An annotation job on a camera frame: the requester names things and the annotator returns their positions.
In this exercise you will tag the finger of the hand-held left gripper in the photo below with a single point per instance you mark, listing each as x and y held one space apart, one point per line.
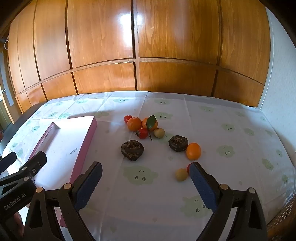
8 160
37 161

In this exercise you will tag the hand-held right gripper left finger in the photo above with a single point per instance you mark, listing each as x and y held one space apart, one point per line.
89 185

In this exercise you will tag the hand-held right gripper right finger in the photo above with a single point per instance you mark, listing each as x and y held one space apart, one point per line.
203 185

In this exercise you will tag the small yellow fruit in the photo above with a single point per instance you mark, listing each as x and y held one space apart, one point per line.
181 174
159 133

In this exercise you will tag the pink shallow box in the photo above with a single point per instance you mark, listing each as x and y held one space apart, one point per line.
67 143

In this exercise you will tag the dark brown water chestnut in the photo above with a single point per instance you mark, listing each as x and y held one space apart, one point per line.
132 150
178 143

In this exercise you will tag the orange with green leaf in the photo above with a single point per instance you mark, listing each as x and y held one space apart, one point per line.
144 122

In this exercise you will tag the wooden door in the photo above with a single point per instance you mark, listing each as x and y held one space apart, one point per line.
4 109

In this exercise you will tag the white green-printed tablecloth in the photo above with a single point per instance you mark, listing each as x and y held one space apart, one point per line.
148 208

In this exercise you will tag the brown woven surface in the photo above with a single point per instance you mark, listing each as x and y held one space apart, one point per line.
284 222

